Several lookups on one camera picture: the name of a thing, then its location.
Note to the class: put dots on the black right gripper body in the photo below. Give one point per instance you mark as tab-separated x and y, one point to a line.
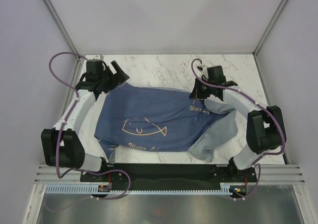
204	91

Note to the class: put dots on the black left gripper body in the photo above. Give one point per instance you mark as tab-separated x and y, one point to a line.
107	78

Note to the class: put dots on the blue denim pillowcase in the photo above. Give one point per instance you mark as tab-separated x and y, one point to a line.
163	120

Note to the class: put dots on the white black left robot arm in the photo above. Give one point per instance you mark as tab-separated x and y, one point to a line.
61	144

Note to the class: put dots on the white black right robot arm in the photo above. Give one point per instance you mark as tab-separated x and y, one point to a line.
265	132

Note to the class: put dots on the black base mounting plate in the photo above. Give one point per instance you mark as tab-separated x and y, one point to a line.
177	176

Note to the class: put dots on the white slotted cable duct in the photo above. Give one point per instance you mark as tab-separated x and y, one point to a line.
96	189

